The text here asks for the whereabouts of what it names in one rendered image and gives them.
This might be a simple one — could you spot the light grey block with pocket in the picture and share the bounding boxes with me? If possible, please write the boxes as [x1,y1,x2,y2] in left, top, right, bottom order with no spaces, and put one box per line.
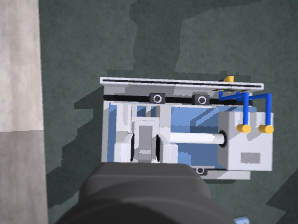
[131,117,160,163]

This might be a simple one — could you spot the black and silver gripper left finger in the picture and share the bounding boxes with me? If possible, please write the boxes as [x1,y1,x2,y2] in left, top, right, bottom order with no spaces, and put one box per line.
[114,133,135,162]

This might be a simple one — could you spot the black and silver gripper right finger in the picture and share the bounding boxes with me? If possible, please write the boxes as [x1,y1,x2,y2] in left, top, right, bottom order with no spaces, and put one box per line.
[156,134,178,163]

